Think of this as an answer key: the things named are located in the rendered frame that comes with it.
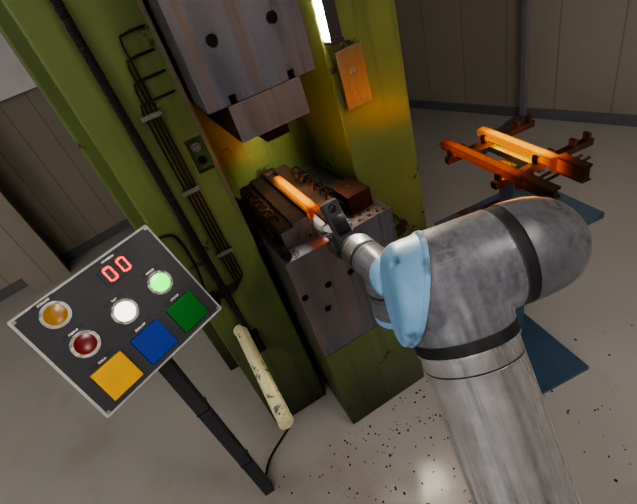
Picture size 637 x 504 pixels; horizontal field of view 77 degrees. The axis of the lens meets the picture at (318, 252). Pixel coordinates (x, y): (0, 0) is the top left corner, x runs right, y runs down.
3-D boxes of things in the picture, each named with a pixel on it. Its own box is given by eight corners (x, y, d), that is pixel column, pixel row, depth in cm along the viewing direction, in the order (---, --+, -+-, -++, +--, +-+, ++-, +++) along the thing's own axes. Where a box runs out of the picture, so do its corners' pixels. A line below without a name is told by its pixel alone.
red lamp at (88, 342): (102, 349, 85) (90, 336, 83) (80, 360, 84) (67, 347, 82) (102, 340, 88) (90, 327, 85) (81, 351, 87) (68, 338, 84)
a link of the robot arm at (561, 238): (616, 151, 40) (447, 259, 107) (500, 193, 40) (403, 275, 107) (673, 257, 38) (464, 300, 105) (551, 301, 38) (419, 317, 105)
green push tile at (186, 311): (209, 311, 100) (189, 289, 98) (187, 333, 96) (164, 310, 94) (207, 312, 101) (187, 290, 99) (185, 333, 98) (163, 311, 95)
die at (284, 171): (342, 221, 126) (335, 198, 121) (287, 250, 122) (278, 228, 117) (290, 181, 159) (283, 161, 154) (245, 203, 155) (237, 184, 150)
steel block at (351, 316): (410, 304, 151) (390, 207, 125) (324, 358, 142) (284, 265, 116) (338, 242, 195) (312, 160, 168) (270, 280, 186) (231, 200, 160)
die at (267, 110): (310, 112, 106) (299, 75, 100) (242, 143, 101) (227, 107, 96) (258, 92, 138) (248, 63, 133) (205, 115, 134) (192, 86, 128)
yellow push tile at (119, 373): (144, 373, 89) (120, 350, 88) (115, 401, 85) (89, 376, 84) (143, 373, 90) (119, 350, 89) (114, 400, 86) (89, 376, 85)
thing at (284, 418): (298, 423, 112) (292, 414, 109) (281, 434, 111) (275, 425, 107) (249, 330, 146) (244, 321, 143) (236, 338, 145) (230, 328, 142)
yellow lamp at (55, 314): (72, 320, 84) (59, 306, 81) (50, 331, 83) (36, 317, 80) (73, 311, 86) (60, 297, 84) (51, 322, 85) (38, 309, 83)
